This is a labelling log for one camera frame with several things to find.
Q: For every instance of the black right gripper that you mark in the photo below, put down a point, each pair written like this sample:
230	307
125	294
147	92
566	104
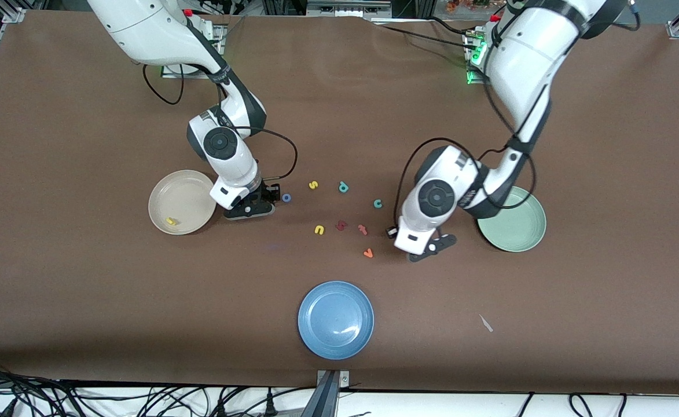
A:
270	189

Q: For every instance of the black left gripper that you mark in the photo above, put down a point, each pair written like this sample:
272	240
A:
392	232

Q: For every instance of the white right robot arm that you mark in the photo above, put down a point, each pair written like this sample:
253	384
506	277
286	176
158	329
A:
142	29

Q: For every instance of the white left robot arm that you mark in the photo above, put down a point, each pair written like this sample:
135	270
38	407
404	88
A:
524	52

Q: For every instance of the dark red foam letter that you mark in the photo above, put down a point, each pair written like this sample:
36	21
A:
340	225

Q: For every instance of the teal foam letter p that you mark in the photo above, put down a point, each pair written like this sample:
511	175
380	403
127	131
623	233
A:
343	187

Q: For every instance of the beige brown round plate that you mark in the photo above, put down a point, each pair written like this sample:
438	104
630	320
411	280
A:
182	197

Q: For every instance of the brown table cover mat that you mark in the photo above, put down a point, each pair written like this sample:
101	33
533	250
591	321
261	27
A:
339	116

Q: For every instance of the blue round plate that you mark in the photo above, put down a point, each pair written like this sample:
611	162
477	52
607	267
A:
336	320

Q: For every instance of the pale green round plate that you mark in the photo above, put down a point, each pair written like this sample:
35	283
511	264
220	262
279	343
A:
518	229

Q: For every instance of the white paper scrap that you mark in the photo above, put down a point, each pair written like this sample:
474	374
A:
485	323

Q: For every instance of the grey power strip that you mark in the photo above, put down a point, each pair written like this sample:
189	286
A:
351	8

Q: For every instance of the black power plug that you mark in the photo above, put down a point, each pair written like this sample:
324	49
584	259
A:
270	403
221	407

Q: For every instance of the orange dried flowers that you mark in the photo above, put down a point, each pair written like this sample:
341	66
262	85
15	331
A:
466	4

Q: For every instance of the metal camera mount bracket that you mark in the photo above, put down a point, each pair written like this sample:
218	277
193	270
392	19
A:
344	379

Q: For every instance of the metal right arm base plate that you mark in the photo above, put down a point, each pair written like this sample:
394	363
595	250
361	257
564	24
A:
171	73

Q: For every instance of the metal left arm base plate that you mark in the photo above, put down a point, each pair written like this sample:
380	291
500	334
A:
471	41

